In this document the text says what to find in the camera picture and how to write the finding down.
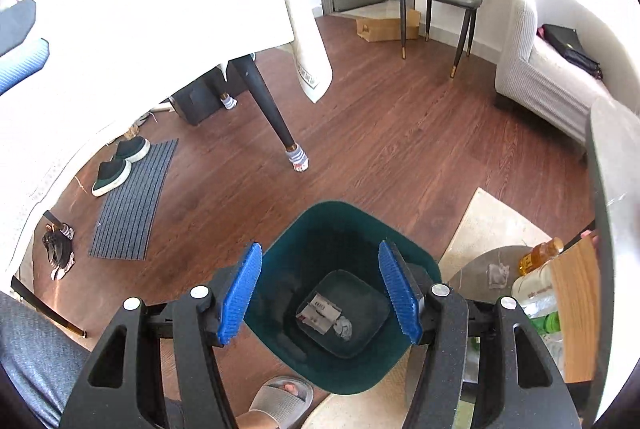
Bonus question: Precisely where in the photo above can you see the white paper ball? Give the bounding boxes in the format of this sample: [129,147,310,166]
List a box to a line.
[332,315,352,341]

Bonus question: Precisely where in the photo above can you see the red white SanDisk box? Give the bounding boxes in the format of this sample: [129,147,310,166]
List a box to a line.
[296,293,342,335]

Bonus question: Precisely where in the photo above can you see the dark green trash bin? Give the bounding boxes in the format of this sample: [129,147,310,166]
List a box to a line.
[245,201,442,394]

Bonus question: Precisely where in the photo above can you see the grey slipper on foot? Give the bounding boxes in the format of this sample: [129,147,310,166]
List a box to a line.
[248,376,314,429]

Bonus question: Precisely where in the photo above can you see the white patterned tablecloth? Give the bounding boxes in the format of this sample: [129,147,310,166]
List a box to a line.
[1,0,333,273]

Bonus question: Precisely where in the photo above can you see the beige woven rug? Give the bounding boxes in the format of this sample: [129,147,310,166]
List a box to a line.
[299,186,554,429]

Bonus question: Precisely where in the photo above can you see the grey striped floor mat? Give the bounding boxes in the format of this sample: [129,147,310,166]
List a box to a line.
[88,139,178,261]

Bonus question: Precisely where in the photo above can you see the green white sneaker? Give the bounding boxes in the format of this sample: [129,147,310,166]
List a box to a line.
[91,160,131,197]
[113,137,151,164]

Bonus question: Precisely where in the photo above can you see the amber liquid bottle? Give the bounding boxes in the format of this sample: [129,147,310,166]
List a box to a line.
[518,237,564,276]

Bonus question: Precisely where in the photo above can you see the black box under table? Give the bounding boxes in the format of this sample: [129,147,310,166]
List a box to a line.
[169,65,246,126]

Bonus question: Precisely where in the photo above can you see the grey trouser leg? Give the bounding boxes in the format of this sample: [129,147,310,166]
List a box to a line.
[1,293,89,428]

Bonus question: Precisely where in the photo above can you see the black table leg with sock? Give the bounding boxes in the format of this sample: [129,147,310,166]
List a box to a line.
[230,56,309,172]

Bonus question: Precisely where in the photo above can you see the round grey marble coffee table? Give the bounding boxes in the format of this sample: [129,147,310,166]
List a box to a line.
[440,99,639,428]

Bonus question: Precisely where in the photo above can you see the brown cardboard box on floor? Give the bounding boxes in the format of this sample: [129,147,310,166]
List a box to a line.
[356,9,421,42]

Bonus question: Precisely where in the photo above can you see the grey armchair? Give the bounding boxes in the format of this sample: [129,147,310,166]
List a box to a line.
[495,0,639,144]

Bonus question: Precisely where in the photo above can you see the black handbag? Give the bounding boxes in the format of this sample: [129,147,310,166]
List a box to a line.
[537,24,603,80]

